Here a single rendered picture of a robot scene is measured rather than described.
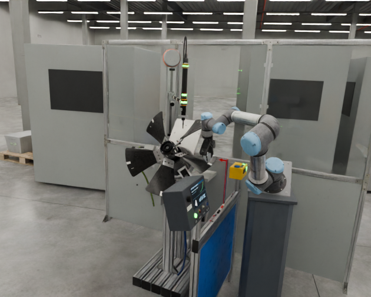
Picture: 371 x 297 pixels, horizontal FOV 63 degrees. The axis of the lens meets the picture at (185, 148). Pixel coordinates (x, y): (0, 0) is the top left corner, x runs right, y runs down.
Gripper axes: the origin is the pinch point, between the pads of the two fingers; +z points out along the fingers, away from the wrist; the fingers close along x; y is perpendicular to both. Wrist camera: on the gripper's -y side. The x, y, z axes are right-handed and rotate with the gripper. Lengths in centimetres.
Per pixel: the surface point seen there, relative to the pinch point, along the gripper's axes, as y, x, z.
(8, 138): 148, 461, 129
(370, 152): 73, -106, 16
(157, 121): 22, 50, -15
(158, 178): -17.6, 31.0, 9.7
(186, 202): -72, -19, -26
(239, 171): 21.6, -17.3, 18.8
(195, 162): -3.6, 7.8, 0.3
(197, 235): -56, -15, 12
